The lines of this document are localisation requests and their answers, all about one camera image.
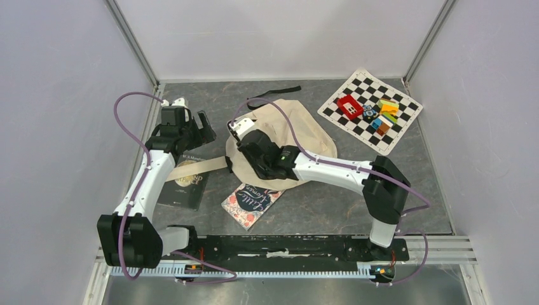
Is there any floral cover book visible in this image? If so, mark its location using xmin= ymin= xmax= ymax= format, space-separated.
xmin=221 ymin=184 xmax=284 ymax=231

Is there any cream canvas backpack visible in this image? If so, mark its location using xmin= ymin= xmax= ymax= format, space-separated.
xmin=167 ymin=99 xmax=338 ymax=191

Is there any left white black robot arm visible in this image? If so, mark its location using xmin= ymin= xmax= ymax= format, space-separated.
xmin=97 ymin=106 xmax=216 ymax=268

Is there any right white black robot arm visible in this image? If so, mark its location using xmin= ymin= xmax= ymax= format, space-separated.
xmin=232 ymin=130 xmax=410 ymax=259

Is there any black dark book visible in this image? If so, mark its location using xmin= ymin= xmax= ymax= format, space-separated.
xmin=157 ymin=172 xmax=210 ymax=211

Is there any red toy block house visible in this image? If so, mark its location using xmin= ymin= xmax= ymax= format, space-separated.
xmin=337 ymin=95 xmax=364 ymax=120

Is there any black white checkerboard mat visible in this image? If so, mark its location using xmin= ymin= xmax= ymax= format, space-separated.
xmin=318 ymin=69 xmax=423 ymax=156

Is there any blue owl toy figure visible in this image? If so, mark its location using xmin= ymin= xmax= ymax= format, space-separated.
xmin=362 ymin=105 xmax=379 ymax=122

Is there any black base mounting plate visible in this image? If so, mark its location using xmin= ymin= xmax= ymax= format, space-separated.
xmin=182 ymin=234 xmax=410 ymax=273

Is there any blue orange toy block stack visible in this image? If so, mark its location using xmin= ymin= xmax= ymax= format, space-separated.
xmin=371 ymin=116 xmax=393 ymax=135

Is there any green orange toy block stack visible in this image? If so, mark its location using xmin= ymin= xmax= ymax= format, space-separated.
xmin=377 ymin=98 xmax=399 ymax=123

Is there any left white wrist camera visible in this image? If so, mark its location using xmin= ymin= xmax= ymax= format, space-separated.
xmin=161 ymin=97 xmax=189 ymax=109

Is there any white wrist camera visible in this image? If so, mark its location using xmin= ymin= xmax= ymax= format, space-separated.
xmin=161 ymin=97 xmax=189 ymax=109
xmin=228 ymin=118 xmax=257 ymax=140

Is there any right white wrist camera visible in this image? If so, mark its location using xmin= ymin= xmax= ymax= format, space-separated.
xmin=228 ymin=118 xmax=257 ymax=140

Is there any white slotted cable duct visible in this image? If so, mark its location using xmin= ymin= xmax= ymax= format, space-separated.
xmin=110 ymin=261 xmax=396 ymax=280

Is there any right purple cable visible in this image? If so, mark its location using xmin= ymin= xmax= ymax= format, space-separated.
xmin=229 ymin=97 xmax=431 ymax=287

